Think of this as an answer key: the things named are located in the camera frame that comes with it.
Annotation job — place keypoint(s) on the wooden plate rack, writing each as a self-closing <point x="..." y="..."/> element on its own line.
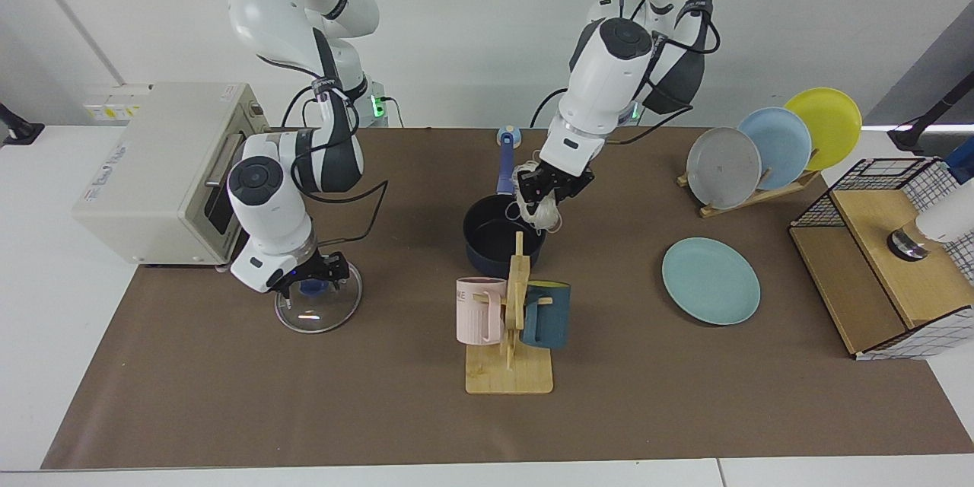
<point x="749" y="202"/>

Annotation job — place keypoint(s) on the wooden cup stand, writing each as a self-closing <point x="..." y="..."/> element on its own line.
<point x="510" y="377"/>

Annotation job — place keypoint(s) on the dark teal cup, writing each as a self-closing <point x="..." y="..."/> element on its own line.
<point x="552" y="321"/>

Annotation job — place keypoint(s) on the yellow plate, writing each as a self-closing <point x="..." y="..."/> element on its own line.
<point x="833" y="122"/>

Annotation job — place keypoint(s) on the white vermicelli bundle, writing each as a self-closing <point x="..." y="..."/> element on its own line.
<point x="544" y="216"/>

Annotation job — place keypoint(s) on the black clamp mount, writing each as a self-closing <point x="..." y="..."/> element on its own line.
<point x="19" y="128"/>

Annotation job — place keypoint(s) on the brown table cloth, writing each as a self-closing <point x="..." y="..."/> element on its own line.
<point x="304" y="411"/>

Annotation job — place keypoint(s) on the pink cup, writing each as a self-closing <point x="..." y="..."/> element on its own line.
<point x="475" y="316"/>

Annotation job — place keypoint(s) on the teal plate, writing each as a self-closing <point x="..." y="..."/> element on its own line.
<point x="711" y="281"/>

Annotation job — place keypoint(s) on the grey plate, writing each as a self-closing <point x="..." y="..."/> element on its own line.
<point x="723" y="167"/>

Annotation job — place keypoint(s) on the pale toaster oven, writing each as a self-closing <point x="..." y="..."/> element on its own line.
<point x="137" y="190"/>

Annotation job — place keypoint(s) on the small blue round thing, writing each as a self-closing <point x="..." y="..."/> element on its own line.
<point x="509" y="138"/>

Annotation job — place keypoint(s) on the white wall socket strip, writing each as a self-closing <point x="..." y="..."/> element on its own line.
<point x="114" y="103"/>

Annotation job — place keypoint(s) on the glass lid with blue knob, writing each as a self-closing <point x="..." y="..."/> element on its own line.
<point x="319" y="319"/>

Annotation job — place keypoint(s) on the light blue plate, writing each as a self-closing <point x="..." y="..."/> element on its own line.
<point x="784" y="144"/>

